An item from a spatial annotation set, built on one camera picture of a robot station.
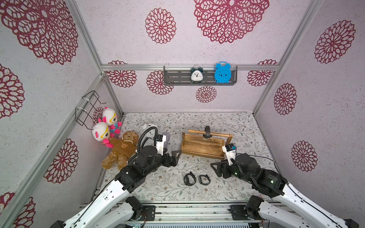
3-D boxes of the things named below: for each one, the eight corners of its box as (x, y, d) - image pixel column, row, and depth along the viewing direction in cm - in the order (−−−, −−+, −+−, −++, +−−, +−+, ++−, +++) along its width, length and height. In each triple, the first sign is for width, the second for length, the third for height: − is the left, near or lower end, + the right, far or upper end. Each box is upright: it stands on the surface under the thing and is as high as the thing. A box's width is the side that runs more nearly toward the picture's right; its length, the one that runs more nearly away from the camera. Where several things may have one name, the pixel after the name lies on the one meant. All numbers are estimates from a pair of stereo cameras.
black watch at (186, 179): (189, 188, 84) (189, 186, 80) (182, 179, 87) (182, 177, 84) (197, 181, 86) (198, 179, 83) (190, 173, 90) (190, 170, 86)
